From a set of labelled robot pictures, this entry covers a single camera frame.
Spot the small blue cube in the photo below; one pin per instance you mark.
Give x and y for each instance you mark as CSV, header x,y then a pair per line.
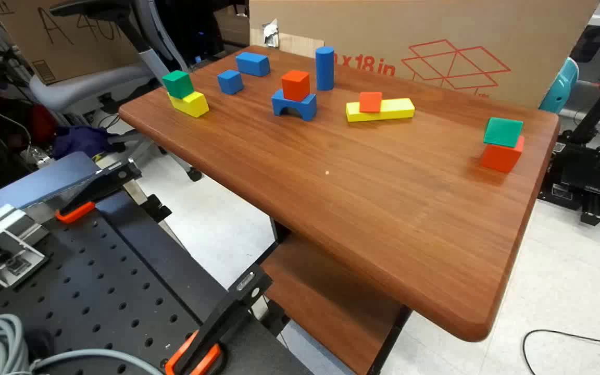
x,y
230,82

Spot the blue arch block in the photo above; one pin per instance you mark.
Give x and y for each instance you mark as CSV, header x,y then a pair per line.
x,y
305,109

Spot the long yellow flat block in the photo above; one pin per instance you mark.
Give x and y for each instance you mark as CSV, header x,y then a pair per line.
x,y
392,109

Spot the yellow block under green cube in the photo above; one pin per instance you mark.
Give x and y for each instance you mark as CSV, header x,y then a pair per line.
x,y
191,105

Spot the blue cylinder block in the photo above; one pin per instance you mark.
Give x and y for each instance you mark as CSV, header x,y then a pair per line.
x,y
322,58

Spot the flat blue block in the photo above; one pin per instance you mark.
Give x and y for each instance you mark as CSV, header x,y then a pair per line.
x,y
253,63

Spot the green cube on yellow block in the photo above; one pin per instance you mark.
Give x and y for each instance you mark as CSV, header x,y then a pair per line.
x,y
177,83

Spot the orange cube on arch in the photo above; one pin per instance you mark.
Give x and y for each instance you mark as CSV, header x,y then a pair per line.
x,y
296,83

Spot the orange cube on yellow bar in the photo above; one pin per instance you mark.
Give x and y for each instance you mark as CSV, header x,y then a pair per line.
x,y
368,100

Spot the wooden table lower shelf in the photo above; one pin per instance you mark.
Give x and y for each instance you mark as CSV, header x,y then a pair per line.
x,y
352,318

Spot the orange black clamp rear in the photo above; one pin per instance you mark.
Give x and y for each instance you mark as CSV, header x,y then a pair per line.
x,y
105,184

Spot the orange black clamp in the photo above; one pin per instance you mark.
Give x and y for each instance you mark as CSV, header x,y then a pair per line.
x,y
105,184
201,352

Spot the orange black clamp front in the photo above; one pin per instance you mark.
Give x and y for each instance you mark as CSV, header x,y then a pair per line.
x,y
201,352

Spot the orange cube at table edge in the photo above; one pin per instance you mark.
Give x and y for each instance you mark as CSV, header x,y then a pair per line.
x,y
503,156

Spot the green cube on orange cube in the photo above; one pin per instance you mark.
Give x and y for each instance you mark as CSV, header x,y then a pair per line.
x,y
503,132

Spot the black perforated breadboard table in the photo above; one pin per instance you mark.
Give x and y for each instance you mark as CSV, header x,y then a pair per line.
x,y
98,304

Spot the grey office chair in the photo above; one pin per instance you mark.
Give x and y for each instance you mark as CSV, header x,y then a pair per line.
x,y
96,69

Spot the large cardboard box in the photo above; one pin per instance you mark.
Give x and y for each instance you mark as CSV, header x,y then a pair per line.
x,y
507,51

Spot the aluminium bracket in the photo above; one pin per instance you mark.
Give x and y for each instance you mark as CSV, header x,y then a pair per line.
x,y
17,243

